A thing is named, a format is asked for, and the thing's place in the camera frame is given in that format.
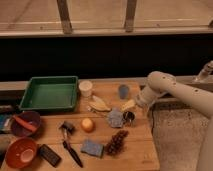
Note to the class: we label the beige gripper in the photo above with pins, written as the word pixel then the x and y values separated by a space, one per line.
pixel 128 105

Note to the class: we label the grey-blue towel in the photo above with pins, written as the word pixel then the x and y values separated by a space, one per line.
pixel 115 118

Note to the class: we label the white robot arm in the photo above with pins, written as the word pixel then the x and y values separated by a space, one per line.
pixel 160 83

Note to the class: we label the shiny metal cup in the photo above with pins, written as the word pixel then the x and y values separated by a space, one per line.
pixel 128 117

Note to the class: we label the white paper cup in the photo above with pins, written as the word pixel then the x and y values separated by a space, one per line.
pixel 85 88

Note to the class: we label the white cup in bowl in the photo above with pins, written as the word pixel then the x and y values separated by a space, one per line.
pixel 27 155

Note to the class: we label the cream banana peel toy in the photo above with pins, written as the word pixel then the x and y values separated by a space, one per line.
pixel 98 104

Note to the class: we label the bunch of dark grapes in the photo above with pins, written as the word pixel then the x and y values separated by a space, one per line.
pixel 115 145

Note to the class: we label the orange ball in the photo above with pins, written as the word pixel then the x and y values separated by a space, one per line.
pixel 87 125

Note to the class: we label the blue sponge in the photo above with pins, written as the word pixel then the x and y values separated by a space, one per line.
pixel 92 148

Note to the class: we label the green plastic tray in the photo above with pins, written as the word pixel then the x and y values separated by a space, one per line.
pixel 53 93

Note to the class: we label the black remote control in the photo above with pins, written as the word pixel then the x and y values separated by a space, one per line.
pixel 49 155

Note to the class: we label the purple bowl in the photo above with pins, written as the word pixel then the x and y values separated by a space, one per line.
pixel 31 117

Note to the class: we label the red spatula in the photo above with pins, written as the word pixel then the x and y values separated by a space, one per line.
pixel 25 124

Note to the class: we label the orange bowl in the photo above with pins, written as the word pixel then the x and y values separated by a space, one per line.
pixel 15 149

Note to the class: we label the black handled brush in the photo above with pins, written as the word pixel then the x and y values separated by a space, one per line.
pixel 67 130

